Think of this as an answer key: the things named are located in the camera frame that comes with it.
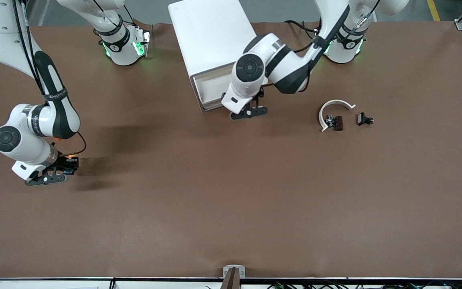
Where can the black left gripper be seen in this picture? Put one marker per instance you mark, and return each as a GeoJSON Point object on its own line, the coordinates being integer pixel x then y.
{"type": "Point", "coordinates": [260, 94]}

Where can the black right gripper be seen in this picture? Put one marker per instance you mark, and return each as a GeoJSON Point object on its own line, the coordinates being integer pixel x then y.
{"type": "Point", "coordinates": [65, 163]}

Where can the orange blue push button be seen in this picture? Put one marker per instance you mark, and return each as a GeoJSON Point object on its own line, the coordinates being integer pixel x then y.
{"type": "Point", "coordinates": [72, 157]}

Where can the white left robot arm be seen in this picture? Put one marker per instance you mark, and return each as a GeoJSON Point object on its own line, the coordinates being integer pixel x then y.
{"type": "Point", "coordinates": [291, 68]}

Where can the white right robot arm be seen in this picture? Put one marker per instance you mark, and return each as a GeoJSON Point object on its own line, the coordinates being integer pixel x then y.
{"type": "Point", "coordinates": [34, 120]}

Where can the white curved clamp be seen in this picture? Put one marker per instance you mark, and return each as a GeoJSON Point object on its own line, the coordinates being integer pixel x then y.
{"type": "Point", "coordinates": [321, 114]}

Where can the chrome valve fitting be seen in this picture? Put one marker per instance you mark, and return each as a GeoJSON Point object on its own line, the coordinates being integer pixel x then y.
{"type": "Point", "coordinates": [329, 120]}

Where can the small black switch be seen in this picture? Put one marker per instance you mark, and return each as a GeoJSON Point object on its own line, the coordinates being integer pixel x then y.
{"type": "Point", "coordinates": [361, 119]}

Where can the white table frame rail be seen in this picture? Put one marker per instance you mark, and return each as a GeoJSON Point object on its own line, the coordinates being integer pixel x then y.
{"type": "Point", "coordinates": [34, 284]}

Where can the grey mount bracket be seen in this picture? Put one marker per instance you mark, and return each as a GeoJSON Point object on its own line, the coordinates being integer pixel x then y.
{"type": "Point", "coordinates": [227, 272]}

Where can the grey table edge bracket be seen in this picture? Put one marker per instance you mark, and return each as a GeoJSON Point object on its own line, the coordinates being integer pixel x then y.
{"type": "Point", "coordinates": [231, 283]}

